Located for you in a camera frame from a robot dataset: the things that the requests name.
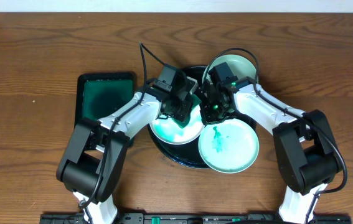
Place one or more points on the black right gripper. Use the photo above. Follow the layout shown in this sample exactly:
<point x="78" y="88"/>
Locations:
<point x="207" y="116"/>

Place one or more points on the black rectangular tray green liquid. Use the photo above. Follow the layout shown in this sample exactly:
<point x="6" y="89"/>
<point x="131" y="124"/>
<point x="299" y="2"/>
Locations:
<point x="101" y="94"/>

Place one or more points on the round black serving tray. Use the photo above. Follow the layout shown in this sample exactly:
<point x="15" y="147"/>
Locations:
<point x="185" y="154"/>

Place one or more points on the white plate green stain back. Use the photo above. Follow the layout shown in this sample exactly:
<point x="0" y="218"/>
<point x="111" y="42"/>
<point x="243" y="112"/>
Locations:
<point x="240" y="66"/>

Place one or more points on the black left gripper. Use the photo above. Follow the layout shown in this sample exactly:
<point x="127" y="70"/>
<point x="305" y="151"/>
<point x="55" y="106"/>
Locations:
<point x="182" y="111"/>

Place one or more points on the green scouring sponge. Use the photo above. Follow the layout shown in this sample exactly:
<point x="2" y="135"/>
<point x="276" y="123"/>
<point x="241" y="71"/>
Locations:
<point x="195" y="102"/>

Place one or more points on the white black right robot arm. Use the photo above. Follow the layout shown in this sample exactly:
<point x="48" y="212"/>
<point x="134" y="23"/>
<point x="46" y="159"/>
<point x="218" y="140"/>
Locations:
<point x="306" y="151"/>

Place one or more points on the white plate green stain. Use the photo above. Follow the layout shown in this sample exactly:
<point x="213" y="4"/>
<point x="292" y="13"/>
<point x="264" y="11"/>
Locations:
<point x="240" y="66"/>
<point x="229" y="147"/>

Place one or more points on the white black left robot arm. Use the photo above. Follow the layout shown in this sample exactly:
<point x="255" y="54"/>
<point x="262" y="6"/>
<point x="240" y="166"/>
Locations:
<point x="93" y="160"/>

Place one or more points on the white plate green stain front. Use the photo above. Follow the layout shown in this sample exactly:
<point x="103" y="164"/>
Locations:
<point x="229" y="147"/>

